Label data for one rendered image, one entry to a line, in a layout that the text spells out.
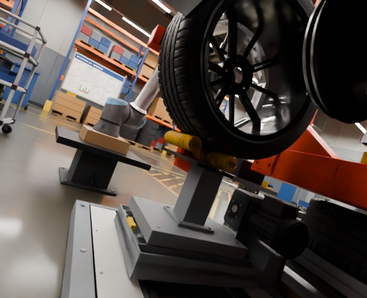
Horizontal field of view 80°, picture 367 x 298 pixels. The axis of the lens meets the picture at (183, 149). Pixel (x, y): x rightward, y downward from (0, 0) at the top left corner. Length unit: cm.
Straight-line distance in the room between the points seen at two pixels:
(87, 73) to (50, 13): 536
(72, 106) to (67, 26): 353
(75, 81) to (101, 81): 68
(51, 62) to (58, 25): 157
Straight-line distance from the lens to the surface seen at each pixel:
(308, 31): 62
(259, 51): 121
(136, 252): 70
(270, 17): 106
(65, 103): 1017
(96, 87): 687
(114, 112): 166
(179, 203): 89
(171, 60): 75
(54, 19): 1180
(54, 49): 1154
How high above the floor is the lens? 47
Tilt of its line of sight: 1 degrees up
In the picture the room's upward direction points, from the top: 22 degrees clockwise
